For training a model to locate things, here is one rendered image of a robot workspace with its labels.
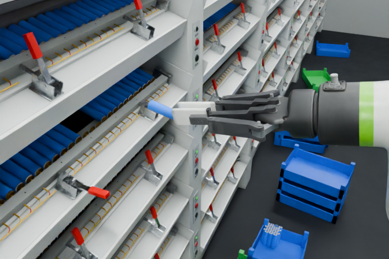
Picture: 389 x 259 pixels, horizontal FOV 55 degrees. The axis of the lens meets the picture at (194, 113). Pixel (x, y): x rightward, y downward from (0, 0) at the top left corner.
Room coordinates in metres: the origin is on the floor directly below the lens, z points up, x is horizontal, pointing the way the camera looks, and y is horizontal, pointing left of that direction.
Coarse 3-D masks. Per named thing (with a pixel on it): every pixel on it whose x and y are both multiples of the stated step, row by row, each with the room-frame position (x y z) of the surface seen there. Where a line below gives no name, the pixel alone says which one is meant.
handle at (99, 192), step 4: (72, 180) 0.47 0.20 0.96; (72, 184) 0.47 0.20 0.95; (76, 184) 0.47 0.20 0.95; (80, 184) 0.47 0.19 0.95; (84, 184) 0.47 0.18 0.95; (80, 188) 0.46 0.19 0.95; (84, 188) 0.46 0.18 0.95; (88, 188) 0.46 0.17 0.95; (92, 188) 0.46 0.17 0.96; (96, 188) 0.46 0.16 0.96; (100, 188) 0.46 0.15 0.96; (88, 192) 0.45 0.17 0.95; (92, 192) 0.45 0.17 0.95; (96, 192) 0.45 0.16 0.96; (100, 192) 0.45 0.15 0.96; (104, 192) 0.45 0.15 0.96; (108, 192) 0.45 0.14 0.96; (100, 196) 0.44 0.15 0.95; (104, 196) 0.44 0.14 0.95; (108, 196) 0.45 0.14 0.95
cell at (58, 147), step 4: (40, 136) 0.56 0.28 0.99; (44, 136) 0.56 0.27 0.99; (48, 136) 0.57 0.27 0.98; (40, 140) 0.56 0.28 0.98; (44, 140) 0.55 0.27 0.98; (48, 140) 0.55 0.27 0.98; (52, 140) 0.56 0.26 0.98; (44, 144) 0.55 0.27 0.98; (48, 144) 0.55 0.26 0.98; (52, 144) 0.55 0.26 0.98; (56, 144) 0.55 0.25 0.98; (60, 144) 0.56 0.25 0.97; (52, 148) 0.54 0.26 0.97; (56, 148) 0.54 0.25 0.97; (60, 148) 0.54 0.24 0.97; (64, 148) 0.55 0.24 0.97; (56, 152) 0.54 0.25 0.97; (60, 152) 0.54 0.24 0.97
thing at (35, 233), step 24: (168, 72) 0.88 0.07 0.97; (168, 96) 0.81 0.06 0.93; (96, 120) 0.66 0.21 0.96; (144, 120) 0.70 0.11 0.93; (120, 144) 0.61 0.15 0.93; (144, 144) 0.67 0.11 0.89; (96, 168) 0.54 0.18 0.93; (120, 168) 0.59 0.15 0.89; (48, 192) 0.46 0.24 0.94; (24, 216) 0.41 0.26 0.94; (48, 216) 0.42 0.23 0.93; (72, 216) 0.45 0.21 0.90; (24, 240) 0.37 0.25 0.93; (48, 240) 0.40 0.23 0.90
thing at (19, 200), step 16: (160, 80) 0.83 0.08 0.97; (144, 96) 0.75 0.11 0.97; (160, 96) 0.79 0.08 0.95; (128, 112) 0.69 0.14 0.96; (96, 128) 0.61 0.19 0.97; (112, 128) 0.64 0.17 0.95; (80, 144) 0.56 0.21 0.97; (64, 160) 0.51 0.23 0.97; (48, 176) 0.47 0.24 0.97; (32, 192) 0.44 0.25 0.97; (0, 208) 0.40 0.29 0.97; (16, 208) 0.41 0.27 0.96; (0, 224) 0.38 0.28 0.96; (0, 240) 0.36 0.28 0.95
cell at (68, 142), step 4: (48, 132) 0.58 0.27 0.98; (52, 132) 0.58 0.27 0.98; (56, 132) 0.58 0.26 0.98; (52, 136) 0.57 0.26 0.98; (56, 136) 0.57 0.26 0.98; (60, 136) 0.57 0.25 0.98; (64, 136) 0.57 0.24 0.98; (56, 140) 0.57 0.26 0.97; (60, 140) 0.56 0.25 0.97; (64, 140) 0.56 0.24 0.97; (68, 140) 0.57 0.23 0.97; (64, 144) 0.56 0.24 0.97; (68, 144) 0.56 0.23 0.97
